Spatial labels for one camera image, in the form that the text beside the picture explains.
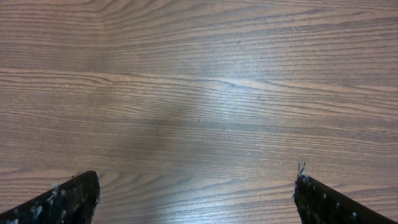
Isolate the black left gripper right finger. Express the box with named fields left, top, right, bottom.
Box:
left=293, top=162, right=395, bottom=224

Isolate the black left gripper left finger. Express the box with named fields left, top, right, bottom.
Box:
left=1, top=170, right=100, bottom=224

